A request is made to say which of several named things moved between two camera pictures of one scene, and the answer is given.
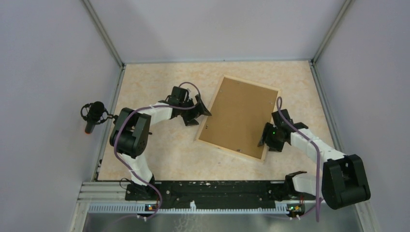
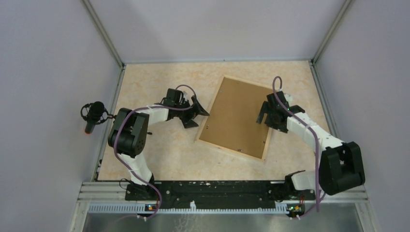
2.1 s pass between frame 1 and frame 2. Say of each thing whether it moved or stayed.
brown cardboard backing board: stayed
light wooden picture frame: stayed
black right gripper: moved
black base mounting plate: stayed
